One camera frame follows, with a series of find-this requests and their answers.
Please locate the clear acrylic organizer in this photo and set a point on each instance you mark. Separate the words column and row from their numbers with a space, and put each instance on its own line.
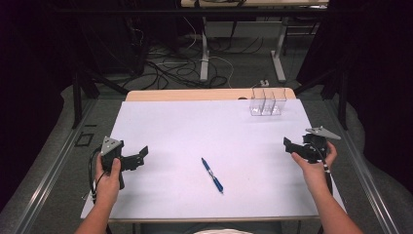
column 268, row 104

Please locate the white table mat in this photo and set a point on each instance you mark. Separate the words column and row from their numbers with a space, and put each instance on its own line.
column 214, row 136

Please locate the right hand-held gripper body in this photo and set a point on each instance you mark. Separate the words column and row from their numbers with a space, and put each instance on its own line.
column 316, row 144

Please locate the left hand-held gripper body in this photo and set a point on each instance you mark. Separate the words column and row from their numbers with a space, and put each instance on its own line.
column 110, row 151

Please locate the person's white clothing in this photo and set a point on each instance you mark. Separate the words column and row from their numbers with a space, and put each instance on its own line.
column 224, row 231

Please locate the background desk top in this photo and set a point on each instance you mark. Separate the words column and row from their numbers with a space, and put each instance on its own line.
column 253, row 3

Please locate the black metal stand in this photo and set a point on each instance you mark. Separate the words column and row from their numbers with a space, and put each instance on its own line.
column 78, row 97

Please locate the person's right hand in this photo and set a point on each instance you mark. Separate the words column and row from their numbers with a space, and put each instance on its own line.
column 313, row 174

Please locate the white desk leg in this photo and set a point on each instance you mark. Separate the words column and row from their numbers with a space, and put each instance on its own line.
column 204, row 55
column 278, row 60

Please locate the person's left hand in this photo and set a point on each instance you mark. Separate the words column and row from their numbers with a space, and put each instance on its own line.
column 108, row 182

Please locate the white power plug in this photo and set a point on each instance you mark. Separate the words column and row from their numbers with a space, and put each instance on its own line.
column 264, row 83

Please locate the aluminium floor rail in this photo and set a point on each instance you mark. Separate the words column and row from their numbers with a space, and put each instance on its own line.
column 48, row 175
column 363, row 175

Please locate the blue pen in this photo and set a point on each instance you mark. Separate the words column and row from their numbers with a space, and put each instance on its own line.
column 212, row 176

